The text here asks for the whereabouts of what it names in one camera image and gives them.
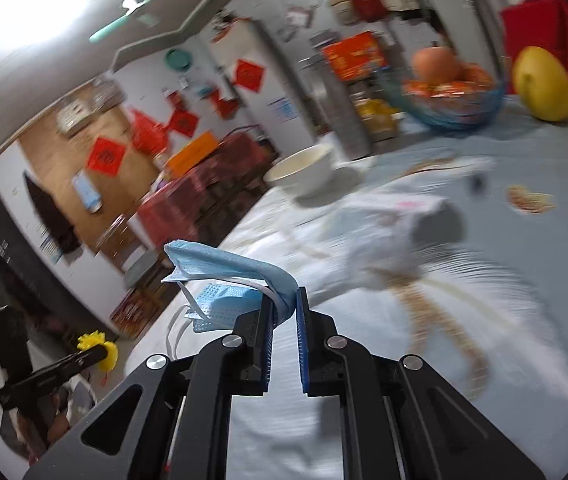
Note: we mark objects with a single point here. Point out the red gift box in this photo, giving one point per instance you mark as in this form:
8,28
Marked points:
356,56

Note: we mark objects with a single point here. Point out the green plate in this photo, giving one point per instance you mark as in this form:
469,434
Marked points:
179,59

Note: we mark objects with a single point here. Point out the paper calendar sheet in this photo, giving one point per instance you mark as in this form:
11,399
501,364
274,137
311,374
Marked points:
282,109

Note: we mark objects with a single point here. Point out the white ceramic bowl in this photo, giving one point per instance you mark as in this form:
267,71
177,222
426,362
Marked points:
304,170

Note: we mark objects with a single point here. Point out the white refrigerator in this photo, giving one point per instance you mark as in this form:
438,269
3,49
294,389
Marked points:
259,115

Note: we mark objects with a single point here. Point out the white printed paper cup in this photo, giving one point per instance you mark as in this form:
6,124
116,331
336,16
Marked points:
393,250

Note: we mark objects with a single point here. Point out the blue glass fruit bowl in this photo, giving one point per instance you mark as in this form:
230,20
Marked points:
448,110

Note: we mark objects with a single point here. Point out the orange cardboard box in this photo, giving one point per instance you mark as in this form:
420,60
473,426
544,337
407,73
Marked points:
194,152

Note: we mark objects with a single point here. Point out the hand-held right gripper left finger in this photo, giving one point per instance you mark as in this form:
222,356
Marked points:
265,340

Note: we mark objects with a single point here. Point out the red hanging decoration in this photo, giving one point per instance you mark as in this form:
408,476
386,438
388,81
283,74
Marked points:
225,105

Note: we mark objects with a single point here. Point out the reddish apple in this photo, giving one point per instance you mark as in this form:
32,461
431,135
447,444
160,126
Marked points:
436,65

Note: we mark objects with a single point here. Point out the dark hanging garment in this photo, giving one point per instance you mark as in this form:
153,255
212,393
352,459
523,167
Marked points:
54,215

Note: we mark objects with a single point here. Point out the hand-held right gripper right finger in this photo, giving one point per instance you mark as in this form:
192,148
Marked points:
303,340

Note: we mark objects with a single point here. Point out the stainless steel bottle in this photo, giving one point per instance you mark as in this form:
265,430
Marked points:
343,110

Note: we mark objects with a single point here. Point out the yellow pomelo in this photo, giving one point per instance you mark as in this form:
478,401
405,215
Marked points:
543,85

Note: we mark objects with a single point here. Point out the orange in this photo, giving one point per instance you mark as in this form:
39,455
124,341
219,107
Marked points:
476,75

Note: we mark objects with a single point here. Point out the green ceiling fan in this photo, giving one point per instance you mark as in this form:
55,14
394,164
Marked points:
129,7

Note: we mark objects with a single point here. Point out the wooden door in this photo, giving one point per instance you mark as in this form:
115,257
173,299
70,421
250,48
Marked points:
64,150

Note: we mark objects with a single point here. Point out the blue face mask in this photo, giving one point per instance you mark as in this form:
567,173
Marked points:
224,260

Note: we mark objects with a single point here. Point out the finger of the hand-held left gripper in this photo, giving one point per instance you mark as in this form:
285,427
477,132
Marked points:
64,372

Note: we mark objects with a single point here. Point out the red diamond paper poster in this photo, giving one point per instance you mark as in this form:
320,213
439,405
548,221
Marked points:
106,156
182,122
250,75

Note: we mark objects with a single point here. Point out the blue white hanging packet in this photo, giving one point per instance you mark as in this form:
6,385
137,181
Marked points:
87,191

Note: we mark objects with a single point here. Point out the red plastic bag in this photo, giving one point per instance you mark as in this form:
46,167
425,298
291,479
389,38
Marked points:
146,132

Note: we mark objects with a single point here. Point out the red cushion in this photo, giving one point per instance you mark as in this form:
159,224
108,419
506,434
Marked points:
548,20

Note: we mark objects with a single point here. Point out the small snack wrapper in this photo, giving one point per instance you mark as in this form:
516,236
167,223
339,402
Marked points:
528,199

